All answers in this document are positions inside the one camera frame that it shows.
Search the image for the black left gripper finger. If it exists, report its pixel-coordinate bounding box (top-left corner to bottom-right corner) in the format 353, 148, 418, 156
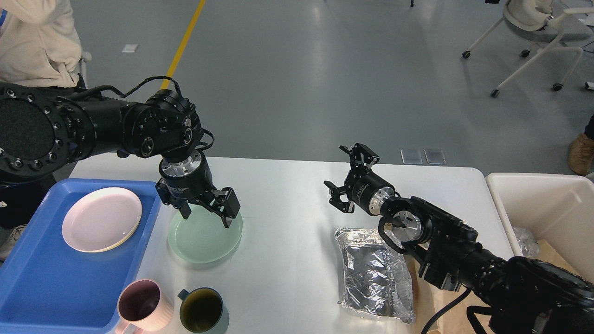
155, 180, 192, 219
195, 187, 240, 229

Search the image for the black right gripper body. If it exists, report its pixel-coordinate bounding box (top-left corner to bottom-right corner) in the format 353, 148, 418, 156
349, 172, 395, 216

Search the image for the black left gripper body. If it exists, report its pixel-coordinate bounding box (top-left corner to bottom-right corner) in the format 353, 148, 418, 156
159, 151, 215, 204

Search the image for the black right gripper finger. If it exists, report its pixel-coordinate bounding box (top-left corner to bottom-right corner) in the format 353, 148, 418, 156
339, 142, 380, 176
324, 180, 355, 213

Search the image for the pink ceramic mug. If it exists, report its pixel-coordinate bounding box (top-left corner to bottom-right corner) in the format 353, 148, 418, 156
114, 279, 174, 334

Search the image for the dark green ceramic mug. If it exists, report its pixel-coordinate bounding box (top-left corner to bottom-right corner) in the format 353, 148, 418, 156
177, 287, 230, 334

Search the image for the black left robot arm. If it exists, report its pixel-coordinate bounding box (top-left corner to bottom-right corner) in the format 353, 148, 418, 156
0, 82, 240, 228

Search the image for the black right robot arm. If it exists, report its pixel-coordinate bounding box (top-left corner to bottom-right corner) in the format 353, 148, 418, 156
324, 142, 593, 334

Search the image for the left floor socket plate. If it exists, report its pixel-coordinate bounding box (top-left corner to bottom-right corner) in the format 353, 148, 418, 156
400, 149, 424, 165

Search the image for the floor socket plate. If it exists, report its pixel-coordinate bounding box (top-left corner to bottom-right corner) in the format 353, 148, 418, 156
424, 148, 447, 165
400, 149, 424, 165

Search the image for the green ceramic plate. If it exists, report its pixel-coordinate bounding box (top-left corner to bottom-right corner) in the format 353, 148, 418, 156
168, 205, 243, 264

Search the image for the right floor socket plate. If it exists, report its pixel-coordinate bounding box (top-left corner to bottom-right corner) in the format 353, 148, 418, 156
424, 148, 447, 165

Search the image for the pink ceramic plate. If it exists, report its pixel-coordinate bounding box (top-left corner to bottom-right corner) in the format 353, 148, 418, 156
61, 187, 143, 252

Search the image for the silver foil bag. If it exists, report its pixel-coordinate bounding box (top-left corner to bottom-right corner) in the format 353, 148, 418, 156
334, 228, 416, 324

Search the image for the blue plastic tray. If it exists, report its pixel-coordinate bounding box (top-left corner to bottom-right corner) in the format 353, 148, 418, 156
0, 179, 161, 334

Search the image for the white chair near person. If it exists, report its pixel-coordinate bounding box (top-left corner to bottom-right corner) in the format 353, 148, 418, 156
79, 51, 92, 88

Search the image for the white plastic bin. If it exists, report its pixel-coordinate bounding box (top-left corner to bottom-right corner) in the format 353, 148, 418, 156
486, 173, 594, 281

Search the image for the person in cream sweater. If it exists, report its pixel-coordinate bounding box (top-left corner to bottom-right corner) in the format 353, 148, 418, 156
0, 0, 84, 262

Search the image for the white office chair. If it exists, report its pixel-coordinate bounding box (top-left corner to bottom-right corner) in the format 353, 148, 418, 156
462, 0, 594, 98

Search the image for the brown boot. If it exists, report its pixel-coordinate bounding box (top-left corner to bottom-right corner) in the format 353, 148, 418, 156
567, 134, 594, 177

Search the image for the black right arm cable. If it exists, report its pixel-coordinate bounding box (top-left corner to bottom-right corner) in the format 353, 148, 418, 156
420, 288, 471, 334

